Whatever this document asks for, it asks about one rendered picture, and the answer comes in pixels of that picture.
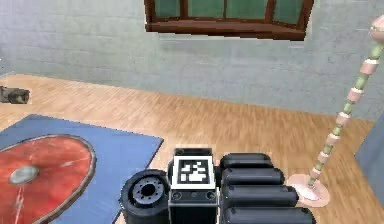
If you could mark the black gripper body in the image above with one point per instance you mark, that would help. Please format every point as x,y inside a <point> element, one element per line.
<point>146,196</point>

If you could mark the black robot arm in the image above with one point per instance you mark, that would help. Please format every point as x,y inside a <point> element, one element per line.
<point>253,186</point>

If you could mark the blue floor mat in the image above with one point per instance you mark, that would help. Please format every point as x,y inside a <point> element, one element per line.
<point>123,160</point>

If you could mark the red round shield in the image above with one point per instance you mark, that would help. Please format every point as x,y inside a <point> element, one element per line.
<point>43,176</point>

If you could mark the dark olive lump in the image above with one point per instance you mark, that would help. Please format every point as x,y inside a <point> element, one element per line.
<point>15,95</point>

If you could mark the brown framed window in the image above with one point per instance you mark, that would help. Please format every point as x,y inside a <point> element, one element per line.
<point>230,16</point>

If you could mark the pink and green floor lamp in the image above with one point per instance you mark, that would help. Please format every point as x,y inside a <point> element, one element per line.
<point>346,110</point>

